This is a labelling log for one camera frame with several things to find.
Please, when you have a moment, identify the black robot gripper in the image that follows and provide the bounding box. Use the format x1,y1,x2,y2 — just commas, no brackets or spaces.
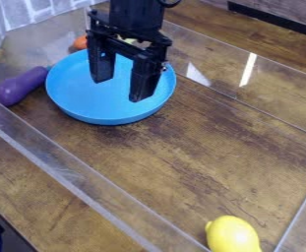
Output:
86,0,173,102

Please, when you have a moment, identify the orange toy carrot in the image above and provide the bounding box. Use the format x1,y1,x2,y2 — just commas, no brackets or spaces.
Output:
72,35,86,50

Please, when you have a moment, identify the blue round plastic tray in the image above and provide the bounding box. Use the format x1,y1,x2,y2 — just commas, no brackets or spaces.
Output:
45,50,176,125

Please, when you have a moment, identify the purple toy eggplant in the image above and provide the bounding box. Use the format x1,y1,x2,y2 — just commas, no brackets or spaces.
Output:
0,66,48,106

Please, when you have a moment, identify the clear acrylic barrier panel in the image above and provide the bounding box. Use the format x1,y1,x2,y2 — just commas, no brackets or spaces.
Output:
0,82,306,252

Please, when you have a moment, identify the black baseboard strip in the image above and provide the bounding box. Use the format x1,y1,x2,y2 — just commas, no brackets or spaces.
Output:
227,1,306,35

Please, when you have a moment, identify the yellow toy lemon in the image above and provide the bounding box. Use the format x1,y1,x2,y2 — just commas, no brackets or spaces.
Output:
204,216,262,252

